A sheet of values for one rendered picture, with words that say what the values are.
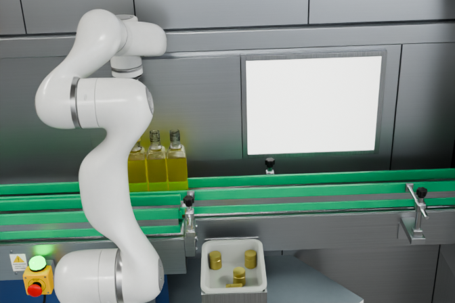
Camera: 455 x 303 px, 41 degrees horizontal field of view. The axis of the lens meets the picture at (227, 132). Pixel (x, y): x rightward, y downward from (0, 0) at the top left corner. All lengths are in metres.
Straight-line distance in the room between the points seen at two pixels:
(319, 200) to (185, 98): 0.50
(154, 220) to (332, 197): 0.53
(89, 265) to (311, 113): 0.87
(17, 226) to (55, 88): 0.70
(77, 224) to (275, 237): 0.58
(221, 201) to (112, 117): 0.70
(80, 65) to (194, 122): 0.69
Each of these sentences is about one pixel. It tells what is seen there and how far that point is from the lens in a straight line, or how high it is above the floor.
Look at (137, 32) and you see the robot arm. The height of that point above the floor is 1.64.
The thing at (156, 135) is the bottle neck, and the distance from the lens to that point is 1.74.
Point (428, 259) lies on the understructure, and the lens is 2.29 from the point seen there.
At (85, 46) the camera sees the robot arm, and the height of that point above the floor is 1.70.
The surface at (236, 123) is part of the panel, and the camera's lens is 1.86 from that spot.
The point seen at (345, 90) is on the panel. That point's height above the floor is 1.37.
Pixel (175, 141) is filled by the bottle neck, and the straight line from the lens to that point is 1.74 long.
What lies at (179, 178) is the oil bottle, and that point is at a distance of 1.78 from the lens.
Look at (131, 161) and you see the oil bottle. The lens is 1.76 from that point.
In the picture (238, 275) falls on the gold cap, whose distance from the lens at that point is 1.70.
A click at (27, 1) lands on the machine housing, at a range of 1.85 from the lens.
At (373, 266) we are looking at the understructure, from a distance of 2.25.
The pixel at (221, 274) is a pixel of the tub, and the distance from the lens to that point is 1.78.
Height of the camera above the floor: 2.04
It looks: 25 degrees down
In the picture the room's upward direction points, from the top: 2 degrees counter-clockwise
